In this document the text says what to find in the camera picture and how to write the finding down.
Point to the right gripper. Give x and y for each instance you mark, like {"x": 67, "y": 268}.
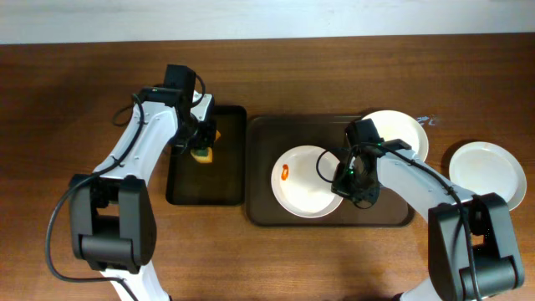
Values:
{"x": 359, "y": 191}

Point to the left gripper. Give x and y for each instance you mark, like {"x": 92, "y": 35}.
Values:
{"x": 202, "y": 140}

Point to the yellow green sponge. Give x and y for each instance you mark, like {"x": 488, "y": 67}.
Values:
{"x": 202, "y": 151}

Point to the white plate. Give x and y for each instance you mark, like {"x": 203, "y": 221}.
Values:
{"x": 300, "y": 181}
{"x": 392, "y": 125}

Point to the pale green plate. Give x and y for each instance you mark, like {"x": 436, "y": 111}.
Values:
{"x": 484, "y": 167}

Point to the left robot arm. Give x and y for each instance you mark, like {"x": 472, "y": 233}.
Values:
{"x": 112, "y": 223}

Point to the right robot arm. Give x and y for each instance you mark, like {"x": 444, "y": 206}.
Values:
{"x": 473, "y": 251}

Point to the small black tray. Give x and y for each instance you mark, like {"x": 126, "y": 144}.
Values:
{"x": 221, "y": 182}

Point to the large brown tray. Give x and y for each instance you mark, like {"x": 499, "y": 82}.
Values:
{"x": 269, "y": 136}

